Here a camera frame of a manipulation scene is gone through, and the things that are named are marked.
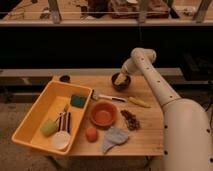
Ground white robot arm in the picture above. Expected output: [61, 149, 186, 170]
[120, 48, 213, 171]

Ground dark brown bowl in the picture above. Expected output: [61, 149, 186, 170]
[111, 73, 131, 91]

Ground orange bowl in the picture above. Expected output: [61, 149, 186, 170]
[89, 101, 118, 127]

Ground brown grape bunch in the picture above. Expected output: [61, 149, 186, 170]
[121, 110, 140, 131]

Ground green sponge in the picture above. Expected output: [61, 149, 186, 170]
[70, 95, 87, 108]

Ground grey-blue cloth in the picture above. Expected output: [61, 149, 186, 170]
[102, 126, 129, 154]

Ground orange round fruit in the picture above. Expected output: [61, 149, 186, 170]
[85, 127, 98, 142]

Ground dark striped brush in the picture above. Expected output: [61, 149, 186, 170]
[58, 112, 71, 132]

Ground yellow plastic bin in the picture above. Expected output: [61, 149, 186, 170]
[12, 81, 92, 155]

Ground white small bowl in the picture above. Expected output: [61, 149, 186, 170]
[51, 131, 70, 150]

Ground light green cup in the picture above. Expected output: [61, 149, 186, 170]
[40, 119, 58, 137]

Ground wooden handled utensil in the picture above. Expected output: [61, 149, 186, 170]
[54, 104, 69, 123]

